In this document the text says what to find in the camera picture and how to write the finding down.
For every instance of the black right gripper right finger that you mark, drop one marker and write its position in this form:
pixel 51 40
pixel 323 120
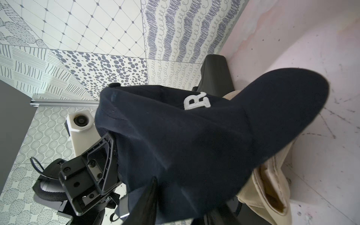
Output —
pixel 222 216

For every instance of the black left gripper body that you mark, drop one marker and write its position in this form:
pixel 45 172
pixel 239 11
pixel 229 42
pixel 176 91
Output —
pixel 79 187

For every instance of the black plastic tool case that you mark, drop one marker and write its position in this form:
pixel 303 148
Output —
pixel 215 76

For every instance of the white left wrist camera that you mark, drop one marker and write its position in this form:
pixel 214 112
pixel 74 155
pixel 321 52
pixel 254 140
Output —
pixel 82 131

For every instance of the beige baseball cap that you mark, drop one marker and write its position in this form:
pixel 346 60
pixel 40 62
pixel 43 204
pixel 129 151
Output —
pixel 267 191

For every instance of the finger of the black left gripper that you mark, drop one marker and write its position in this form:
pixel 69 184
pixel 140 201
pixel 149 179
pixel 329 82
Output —
pixel 101 164

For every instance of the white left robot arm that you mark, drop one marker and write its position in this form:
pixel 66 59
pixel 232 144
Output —
pixel 50 193

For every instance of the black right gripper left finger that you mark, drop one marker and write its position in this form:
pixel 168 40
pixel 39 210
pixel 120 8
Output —
pixel 145 211

